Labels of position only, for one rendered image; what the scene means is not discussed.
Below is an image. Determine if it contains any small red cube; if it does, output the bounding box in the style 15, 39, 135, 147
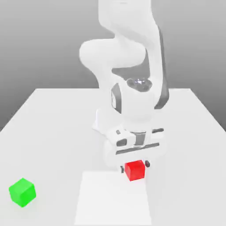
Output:
124, 159, 146, 182

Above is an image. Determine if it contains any small green cube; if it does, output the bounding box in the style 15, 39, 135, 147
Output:
8, 177, 37, 208

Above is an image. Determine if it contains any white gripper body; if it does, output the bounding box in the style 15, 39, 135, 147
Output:
103, 139, 168, 171

